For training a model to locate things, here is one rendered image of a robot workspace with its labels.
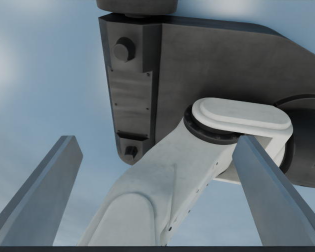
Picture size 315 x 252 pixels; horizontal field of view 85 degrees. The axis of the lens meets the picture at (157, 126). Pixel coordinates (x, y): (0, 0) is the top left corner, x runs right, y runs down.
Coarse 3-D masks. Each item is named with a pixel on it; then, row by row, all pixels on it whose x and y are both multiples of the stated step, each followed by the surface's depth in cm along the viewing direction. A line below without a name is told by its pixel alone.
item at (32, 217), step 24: (72, 144) 10; (48, 168) 8; (72, 168) 10; (24, 192) 7; (48, 192) 8; (0, 216) 6; (24, 216) 6; (48, 216) 8; (0, 240) 6; (24, 240) 6; (48, 240) 8
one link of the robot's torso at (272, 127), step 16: (192, 112) 38; (208, 112) 35; (224, 112) 36; (240, 112) 36; (256, 112) 36; (272, 112) 37; (224, 128) 34; (240, 128) 33; (256, 128) 34; (272, 128) 34; (288, 128) 34; (272, 144) 34; (224, 176) 45
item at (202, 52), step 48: (144, 48) 39; (192, 48) 41; (240, 48) 39; (288, 48) 38; (144, 96) 50; (192, 96) 49; (240, 96) 47; (288, 96) 45; (144, 144) 60; (288, 144) 36
